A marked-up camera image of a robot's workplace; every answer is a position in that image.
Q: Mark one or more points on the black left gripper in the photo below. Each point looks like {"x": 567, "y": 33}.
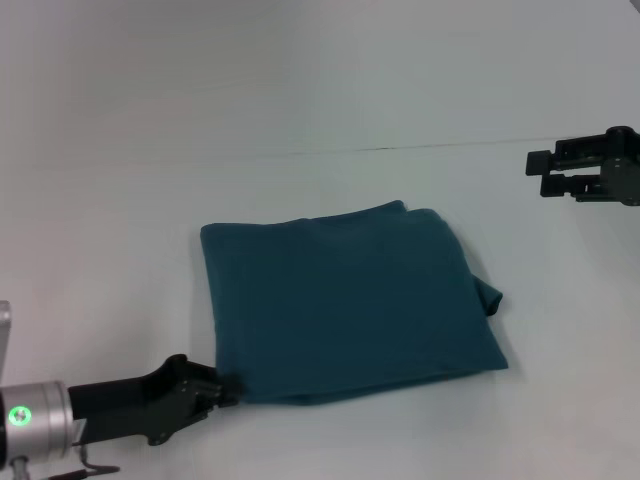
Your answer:
{"x": 140, "y": 400}

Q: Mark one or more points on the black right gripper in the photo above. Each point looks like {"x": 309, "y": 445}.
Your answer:
{"x": 625, "y": 170}

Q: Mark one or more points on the blue teal shirt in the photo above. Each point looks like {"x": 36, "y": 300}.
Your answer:
{"x": 350, "y": 310}

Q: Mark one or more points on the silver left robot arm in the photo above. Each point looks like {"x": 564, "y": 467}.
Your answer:
{"x": 35, "y": 425}

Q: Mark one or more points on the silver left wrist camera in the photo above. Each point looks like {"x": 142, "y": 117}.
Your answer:
{"x": 4, "y": 345}

